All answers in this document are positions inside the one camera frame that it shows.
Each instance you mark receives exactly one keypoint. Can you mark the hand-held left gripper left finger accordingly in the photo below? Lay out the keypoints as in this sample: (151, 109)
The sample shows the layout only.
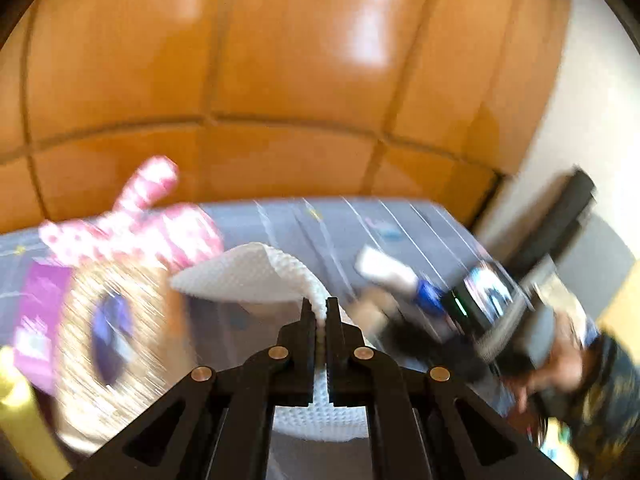
(295, 360)

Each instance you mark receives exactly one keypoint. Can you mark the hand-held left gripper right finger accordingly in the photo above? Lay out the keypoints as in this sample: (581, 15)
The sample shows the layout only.
(345, 360)

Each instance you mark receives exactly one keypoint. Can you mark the blue tissue packet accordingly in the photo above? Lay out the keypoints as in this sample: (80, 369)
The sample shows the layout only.
(429, 296)

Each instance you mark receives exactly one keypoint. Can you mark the white waffle towel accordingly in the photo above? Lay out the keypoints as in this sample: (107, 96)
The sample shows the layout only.
(245, 270)

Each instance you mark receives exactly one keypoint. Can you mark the person's right hand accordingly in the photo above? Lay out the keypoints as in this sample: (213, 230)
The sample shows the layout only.
(570, 360)

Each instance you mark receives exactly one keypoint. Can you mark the black fuzzy cloth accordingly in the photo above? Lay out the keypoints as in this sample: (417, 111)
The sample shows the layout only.
(415, 340)

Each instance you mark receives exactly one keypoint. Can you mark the white sock with teal band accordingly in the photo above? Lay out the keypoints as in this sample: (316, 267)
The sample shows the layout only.
(385, 267)

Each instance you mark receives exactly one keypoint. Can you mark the black chair back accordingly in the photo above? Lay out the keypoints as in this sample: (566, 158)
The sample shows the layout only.
(555, 215)

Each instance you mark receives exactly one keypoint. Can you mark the pink spotted plush toy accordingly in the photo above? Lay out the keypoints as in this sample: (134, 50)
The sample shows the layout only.
(150, 230)

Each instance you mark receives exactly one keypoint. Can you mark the purple cardboard box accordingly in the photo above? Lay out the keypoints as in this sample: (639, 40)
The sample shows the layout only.
(42, 310)

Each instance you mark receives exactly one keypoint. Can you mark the yellow cylinder object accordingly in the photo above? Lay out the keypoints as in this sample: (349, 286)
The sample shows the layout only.
(20, 420)

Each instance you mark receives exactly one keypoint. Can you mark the wooden wardrobe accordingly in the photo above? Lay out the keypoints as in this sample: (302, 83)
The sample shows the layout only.
(275, 60)

